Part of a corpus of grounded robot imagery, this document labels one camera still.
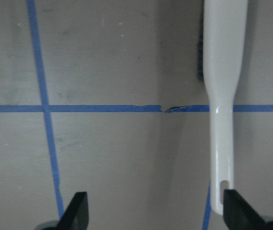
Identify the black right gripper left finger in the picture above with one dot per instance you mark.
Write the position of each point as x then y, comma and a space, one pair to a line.
76, 216

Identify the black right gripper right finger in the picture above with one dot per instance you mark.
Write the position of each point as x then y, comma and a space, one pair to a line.
239, 215

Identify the white hand brush black bristles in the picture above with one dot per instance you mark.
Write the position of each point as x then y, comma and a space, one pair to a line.
220, 55

